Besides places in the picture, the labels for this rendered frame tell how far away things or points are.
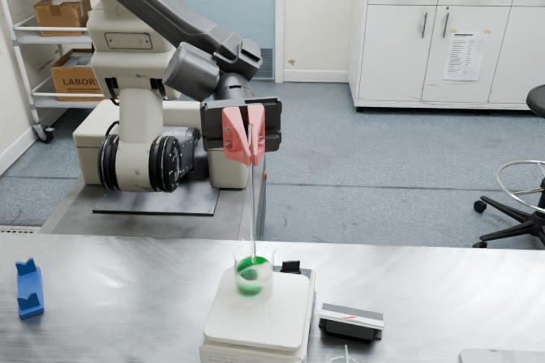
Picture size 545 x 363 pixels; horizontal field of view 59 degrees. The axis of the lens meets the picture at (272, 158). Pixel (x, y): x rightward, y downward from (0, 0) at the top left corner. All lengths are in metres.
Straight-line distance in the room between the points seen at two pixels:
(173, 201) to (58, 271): 0.81
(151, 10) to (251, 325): 0.46
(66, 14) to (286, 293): 2.33
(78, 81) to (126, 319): 2.21
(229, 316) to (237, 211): 0.98
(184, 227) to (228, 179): 0.24
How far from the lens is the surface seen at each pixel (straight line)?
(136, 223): 1.59
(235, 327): 0.62
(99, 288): 0.83
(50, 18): 2.83
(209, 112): 0.58
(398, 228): 2.17
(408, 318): 0.77
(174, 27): 0.73
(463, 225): 2.27
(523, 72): 3.28
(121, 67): 1.39
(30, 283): 0.86
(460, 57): 3.11
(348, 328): 0.71
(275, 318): 0.62
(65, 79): 2.89
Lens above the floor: 1.31
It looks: 30 degrees down
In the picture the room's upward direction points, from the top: straight up
